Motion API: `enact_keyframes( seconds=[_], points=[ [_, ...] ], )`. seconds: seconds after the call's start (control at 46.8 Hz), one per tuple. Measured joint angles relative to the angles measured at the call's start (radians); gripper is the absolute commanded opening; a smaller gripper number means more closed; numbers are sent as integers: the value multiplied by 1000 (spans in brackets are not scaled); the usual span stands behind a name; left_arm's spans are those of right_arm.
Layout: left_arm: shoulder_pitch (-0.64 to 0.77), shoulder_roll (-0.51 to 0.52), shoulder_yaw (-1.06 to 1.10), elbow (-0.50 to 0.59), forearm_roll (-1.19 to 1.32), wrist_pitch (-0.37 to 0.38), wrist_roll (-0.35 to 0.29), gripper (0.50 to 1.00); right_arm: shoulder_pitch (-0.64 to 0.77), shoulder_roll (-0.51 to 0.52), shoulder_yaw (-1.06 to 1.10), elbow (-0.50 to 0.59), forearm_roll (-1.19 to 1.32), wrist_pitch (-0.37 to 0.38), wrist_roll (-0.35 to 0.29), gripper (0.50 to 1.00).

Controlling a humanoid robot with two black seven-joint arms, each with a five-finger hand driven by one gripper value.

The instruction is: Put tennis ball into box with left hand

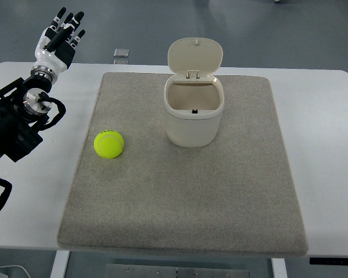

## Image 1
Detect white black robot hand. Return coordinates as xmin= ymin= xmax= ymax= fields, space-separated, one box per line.
xmin=34 ymin=7 xmax=85 ymax=74

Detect yellow tennis ball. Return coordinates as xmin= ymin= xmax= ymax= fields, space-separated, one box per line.
xmin=93 ymin=130 xmax=125 ymax=159

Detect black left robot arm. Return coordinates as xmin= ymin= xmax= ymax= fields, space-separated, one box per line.
xmin=0 ymin=65 xmax=66 ymax=162

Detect floor outlet plate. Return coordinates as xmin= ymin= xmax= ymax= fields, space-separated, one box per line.
xmin=114 ymin=48 xmax=129 ymax=58

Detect cream bin with open lid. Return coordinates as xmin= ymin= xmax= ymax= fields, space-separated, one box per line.
xmin=164 ymin=38 xmax=224 ymax=148

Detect white left table leg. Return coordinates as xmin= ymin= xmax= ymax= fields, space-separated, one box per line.
xmin=50 ymin=250 xmax=70 ymax=278

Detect white table leg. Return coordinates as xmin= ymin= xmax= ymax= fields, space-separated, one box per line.
xmin=50 ymin=250 xmax=70 ymax=278
xmin=271 ymin=258 xmax=288 ymax=278

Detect beige felt mat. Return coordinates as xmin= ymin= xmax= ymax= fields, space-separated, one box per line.
xmin=57 ymin=72 xmax=308 ymax=257

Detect white right table leg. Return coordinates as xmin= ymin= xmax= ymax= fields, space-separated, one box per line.
xmin=271 ymin=258 xmax=288 ymax=278

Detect black table control panel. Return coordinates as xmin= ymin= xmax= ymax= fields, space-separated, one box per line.
xmin=309 ymin=257 xmax=348 ymax=266

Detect white cable on floor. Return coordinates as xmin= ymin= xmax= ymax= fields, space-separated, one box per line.
xmin=0 ymin=264 xmax=32 ymax=278

